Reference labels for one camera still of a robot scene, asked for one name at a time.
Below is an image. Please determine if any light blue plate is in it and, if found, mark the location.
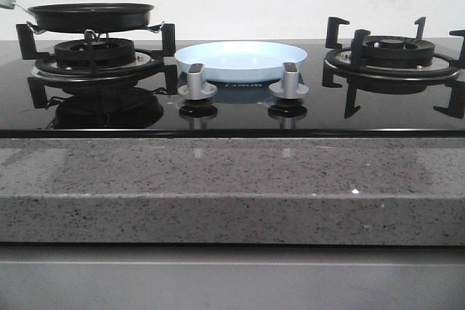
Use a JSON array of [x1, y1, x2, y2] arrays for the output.
[[174, 41, 307, 83]]

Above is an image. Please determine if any black frying pan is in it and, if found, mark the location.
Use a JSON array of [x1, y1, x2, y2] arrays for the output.
[[25, 3, 154, 33]]

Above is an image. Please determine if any black glass gas hob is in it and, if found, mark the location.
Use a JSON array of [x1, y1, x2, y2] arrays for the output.
[[1, 40, 464, 139]]

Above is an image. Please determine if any left silver stove knob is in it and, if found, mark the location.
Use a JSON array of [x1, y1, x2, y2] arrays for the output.
[[177, 63, 217, 100]]

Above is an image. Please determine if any silver stove knob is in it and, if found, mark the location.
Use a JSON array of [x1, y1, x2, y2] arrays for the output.
[[177, 63, 217, 100], [268, 62, 310, 99]]

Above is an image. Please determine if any right silver stove knob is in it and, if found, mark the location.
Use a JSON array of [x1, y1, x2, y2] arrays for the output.
[[268, 62, 310, 99]]

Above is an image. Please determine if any left black pan support grate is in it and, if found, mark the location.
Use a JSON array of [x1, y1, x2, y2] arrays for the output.
[[16, 23, 178, 113]]

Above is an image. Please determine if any black pan support grate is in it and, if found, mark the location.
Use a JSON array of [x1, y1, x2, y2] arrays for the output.
[[322, 17, 464, 118], [16, 23, 178, 113]]

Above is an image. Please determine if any right black pan support grate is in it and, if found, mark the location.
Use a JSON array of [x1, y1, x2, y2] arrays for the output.
[[322, 17, 464, 118]]

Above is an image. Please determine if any left black gas burner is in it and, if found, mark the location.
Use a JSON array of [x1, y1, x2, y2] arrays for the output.
[[31, 38, 163, 83]]

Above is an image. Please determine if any black gas burner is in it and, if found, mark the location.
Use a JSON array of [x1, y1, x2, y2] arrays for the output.
[[324, 36, 460, 81], [31, 38, 163, 83]]

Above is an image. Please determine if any right black gas burner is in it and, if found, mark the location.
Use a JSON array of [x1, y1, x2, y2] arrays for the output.
[[324, 36, 460, 81]]

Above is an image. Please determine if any grey cabinet drawer front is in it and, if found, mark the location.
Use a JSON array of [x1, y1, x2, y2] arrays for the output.
[[1, 245, 464, 309]]

